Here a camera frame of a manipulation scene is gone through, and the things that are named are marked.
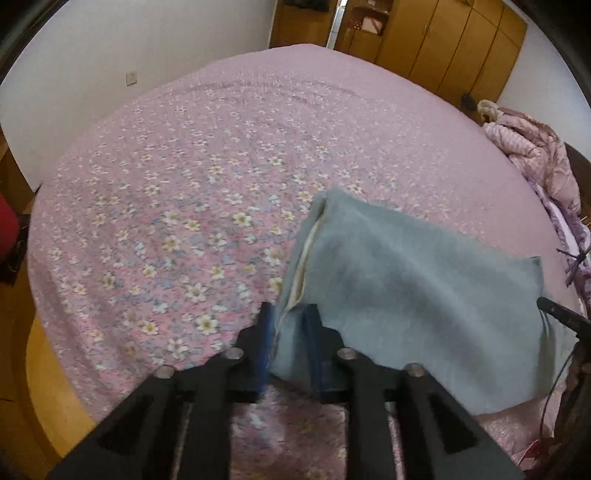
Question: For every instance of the white wall socket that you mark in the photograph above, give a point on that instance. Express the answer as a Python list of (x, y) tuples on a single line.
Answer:
[(131, 78)]

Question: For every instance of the purple floral pillow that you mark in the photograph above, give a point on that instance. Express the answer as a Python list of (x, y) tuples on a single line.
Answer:
[(573, 234)]

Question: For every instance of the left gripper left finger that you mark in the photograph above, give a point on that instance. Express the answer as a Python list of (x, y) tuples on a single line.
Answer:
[(255, 342)]

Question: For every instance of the wooden wardrobe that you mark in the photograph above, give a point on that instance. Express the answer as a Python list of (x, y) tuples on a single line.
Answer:
[(461, 51)]

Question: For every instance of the black tripod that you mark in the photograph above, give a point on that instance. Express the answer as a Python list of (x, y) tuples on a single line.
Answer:
[(577, 271)]

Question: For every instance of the pink floral bed sheet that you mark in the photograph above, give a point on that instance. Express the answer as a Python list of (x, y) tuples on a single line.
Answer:
[(168, 224)]

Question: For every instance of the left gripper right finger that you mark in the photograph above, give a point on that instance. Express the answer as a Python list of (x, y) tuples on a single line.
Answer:
[(322, 344)]

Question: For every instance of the grey-green fleece pants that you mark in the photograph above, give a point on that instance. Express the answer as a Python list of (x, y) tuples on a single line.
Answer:
[(401, 290)]

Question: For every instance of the pink quilted comforter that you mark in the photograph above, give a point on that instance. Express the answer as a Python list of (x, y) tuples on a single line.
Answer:
[(535, 149)]

